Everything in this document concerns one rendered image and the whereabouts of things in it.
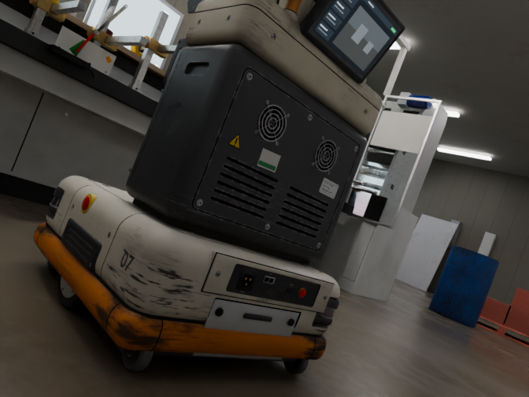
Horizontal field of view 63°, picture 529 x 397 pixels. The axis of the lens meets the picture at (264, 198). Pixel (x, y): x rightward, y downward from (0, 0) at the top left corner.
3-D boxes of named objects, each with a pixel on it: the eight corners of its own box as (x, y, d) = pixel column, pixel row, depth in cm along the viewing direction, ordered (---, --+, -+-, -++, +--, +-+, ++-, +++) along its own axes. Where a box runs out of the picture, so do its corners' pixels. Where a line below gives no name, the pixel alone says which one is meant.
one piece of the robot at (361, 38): (358, 109, 119) (416, 38, 112) (272, 40, 95) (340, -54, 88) (336, 91, 126) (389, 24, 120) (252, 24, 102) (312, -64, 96)
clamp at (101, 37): (116, 51, 201) (120, 41, 201) (89, 35, 191) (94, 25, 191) (111, 51, 205) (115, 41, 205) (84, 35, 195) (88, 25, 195)
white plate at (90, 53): (109, 76, 201) (116, 56, 201) (53, 47, 182) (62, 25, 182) (108, 76, 202) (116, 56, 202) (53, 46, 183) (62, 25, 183)
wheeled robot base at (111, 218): (323, 369, 119) (356, 284, 120) (112, 363, 76) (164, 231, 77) (196, 280, 168) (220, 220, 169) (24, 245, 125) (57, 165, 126)
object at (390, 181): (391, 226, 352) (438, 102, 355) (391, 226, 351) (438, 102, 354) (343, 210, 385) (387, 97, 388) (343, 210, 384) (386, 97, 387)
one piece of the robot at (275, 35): (311, 309, 122) (416, 38, 124) (143, 279, 85) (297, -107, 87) (241, 268, 146) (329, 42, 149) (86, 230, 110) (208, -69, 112)
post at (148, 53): (134, 102, 214) (169, 13, 215) (127, 99, 211) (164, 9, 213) (130, 102, 216) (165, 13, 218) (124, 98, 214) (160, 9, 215)
